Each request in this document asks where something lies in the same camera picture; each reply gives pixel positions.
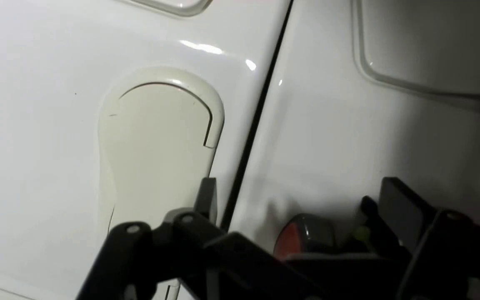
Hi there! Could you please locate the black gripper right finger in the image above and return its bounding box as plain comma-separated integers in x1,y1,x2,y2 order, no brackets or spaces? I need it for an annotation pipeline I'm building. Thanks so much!
360,175,480,300

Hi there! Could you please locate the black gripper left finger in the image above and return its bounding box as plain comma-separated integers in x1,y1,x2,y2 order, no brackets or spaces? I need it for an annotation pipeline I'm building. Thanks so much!
75,177,237,300

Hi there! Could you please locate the cream soap dispenser lid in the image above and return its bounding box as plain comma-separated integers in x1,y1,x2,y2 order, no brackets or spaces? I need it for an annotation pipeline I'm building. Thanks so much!
107,80,215,230

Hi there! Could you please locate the plain white washing machine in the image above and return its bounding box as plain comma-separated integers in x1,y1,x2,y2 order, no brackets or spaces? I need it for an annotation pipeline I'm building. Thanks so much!
229,0,480,264

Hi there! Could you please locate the white washing machine with dispenser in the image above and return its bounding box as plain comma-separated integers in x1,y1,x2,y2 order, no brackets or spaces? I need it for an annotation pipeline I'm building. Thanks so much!
0,0,295,300

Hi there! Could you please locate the red and grey round object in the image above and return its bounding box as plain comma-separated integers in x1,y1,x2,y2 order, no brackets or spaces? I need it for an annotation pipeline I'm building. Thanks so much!
274,212,340,260

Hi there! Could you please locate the plain white washer lid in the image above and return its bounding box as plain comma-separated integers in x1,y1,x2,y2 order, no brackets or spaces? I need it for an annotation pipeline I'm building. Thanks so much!
352,0,480,109

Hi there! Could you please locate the cream soap dispenser frame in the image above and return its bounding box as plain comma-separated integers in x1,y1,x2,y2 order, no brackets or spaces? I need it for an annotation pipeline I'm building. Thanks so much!
97,67,227,300

